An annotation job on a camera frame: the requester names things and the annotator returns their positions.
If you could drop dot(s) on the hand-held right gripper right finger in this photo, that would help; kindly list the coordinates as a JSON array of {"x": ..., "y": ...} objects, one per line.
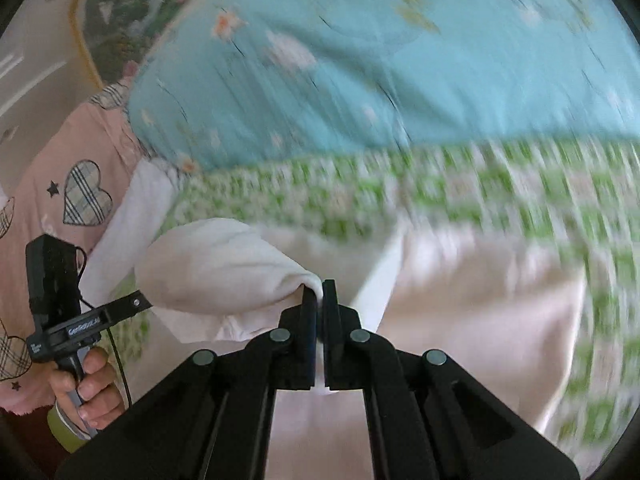
[{"x": 330, "y": 330}]

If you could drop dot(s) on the person's left hand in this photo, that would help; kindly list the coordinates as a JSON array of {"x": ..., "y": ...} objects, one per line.
[{"x": 102, "y": 390}]

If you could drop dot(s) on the white folded towel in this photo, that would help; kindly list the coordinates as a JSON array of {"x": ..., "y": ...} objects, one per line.
[{"x": 132, "y": 220}]

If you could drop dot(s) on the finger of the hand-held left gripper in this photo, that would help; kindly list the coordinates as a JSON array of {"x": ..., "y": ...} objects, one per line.
[{"x": 127, "y": 306}]

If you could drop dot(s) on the pale pink white garment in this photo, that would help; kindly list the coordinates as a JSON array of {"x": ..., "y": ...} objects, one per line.
[{"x": 475, "y": 320}]

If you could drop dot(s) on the dark red cloth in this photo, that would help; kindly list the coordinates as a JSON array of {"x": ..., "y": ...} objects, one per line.
[{"x": 27, "y": 442}]

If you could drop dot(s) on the green checked cartoon bedsheet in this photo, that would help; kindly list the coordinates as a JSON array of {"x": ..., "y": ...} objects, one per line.
[{"x": 450, "y": 185}]

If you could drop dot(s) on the blue floral quilt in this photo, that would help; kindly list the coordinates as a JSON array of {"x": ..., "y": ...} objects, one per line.
[{"x": 400, "y": 60}]

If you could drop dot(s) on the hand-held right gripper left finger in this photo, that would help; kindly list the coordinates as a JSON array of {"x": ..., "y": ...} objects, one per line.
[{"x": 307, "y": 330}]

